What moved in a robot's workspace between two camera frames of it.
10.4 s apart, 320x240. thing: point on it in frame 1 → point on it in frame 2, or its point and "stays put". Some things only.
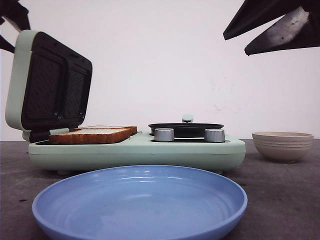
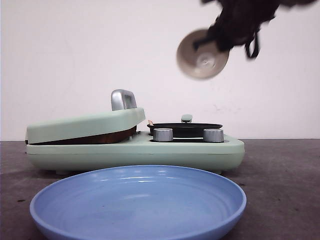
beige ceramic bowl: x=284 y=147 → x=206 y=61
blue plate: x=138 y=202 stays put
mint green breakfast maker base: x=142 y=150 stays put
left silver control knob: x=164 y=135 stays put
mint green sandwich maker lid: x=48 y=86 → x=124 y=114
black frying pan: x=187 y=128 stays put
